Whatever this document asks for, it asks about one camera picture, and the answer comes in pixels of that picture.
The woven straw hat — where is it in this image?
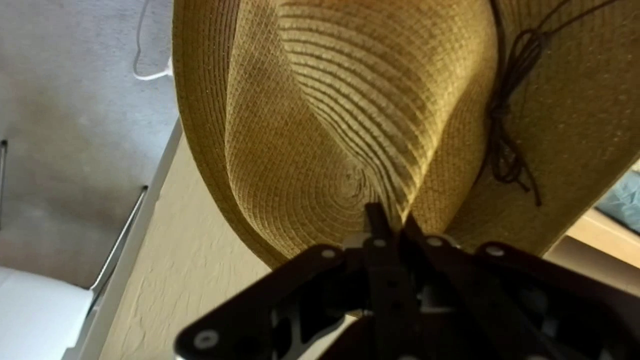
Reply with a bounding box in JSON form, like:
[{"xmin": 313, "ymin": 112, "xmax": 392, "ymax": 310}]
[{"xmin": 171, "ymin": 0, "xmax": 640, "ymax": 267}]

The white cord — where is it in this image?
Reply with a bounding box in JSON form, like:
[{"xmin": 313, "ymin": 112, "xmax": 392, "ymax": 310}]
[{"xmin": 131, "ymin": 0, "xmax": 177, "ymax": 83}]

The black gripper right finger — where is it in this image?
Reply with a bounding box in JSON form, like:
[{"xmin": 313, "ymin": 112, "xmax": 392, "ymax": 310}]
[{"xmin": 398, "ymin": 211, "xmax": 640, "ymax": 360}]

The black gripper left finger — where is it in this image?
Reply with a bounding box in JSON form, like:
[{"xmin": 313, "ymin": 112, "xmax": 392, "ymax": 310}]
[{"xmin": 174, "ymin": 200, "xmax": 402, "ymax": 360}]

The dark brown hat cord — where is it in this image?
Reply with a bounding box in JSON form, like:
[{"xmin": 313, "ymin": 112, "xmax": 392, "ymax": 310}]
[{"xmin": 474, "ymin": 0, "xmax": 622, "ymax": 207}]

